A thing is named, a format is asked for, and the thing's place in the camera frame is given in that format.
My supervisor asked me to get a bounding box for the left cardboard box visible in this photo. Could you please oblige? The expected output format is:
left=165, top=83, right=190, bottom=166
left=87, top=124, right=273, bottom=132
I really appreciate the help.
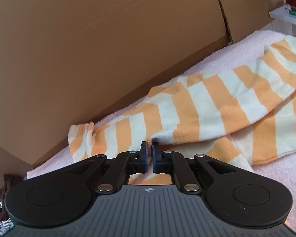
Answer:
left=0, top=147, right=34, bottom=188

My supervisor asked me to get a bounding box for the right lower cardboard box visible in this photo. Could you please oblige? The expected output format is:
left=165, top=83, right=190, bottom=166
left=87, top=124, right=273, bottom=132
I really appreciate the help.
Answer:
left=219, top=0, right=283, bottom=43

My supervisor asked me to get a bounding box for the orange white striped sweater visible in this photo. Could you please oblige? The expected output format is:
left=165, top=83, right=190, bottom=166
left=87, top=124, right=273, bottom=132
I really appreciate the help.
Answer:
left=68, top=35, right=296, bottom=186

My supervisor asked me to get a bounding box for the dark brown garment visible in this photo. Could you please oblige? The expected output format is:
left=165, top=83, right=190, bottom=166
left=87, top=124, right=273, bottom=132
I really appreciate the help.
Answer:
left=0, top=174, right=23, bottom=221

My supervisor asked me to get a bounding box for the large centre cardboard box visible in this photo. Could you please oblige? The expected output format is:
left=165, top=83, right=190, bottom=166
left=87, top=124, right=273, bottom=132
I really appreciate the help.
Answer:
left=0, top=0, right=232, bottom=166

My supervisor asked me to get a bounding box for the white side table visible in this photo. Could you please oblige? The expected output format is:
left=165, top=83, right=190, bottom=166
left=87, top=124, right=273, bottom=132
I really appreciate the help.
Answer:
left=269, top=5, right=296, bottom=37

